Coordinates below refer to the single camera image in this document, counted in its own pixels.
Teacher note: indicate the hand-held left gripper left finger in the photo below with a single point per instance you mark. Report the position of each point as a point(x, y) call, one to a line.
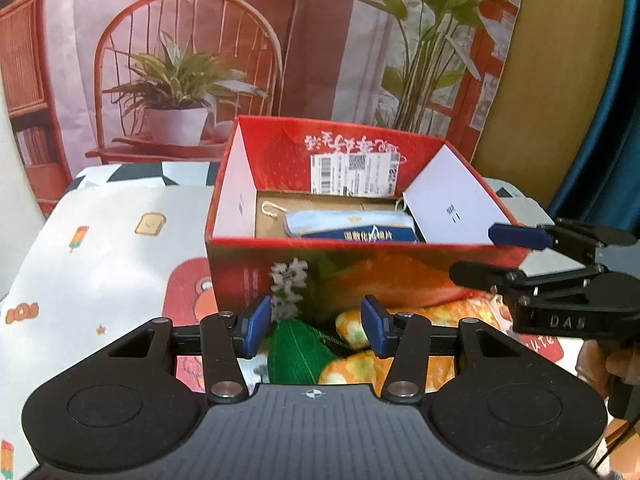
point(257, 324)

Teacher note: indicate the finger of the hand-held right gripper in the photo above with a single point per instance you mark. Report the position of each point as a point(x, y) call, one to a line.
point(480, 275)
point(515, 235)

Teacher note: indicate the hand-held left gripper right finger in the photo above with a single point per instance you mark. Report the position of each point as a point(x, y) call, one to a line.
point(374, 326)

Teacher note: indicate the green fabric pouch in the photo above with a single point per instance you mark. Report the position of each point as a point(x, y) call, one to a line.
point(295, 355)

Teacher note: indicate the red cardboard box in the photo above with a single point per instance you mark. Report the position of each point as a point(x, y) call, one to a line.
point(350, 272)

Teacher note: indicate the person's right hand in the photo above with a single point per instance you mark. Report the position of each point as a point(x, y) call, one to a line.
point(615, 360)

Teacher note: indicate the dark blue flat packet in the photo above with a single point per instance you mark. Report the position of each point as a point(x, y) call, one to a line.
point(360, 236)

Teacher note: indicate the teal curtain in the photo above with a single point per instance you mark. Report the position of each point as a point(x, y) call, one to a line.
point(615, 160)

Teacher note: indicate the cartoon printed white cloth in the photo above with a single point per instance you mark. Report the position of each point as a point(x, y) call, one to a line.
point(115, 270)

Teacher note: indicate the light wooden panel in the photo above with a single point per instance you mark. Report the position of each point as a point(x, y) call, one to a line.
point(550, 85)

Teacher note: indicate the printed wall backdrop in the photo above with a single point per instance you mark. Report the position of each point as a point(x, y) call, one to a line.
point(325, 35)

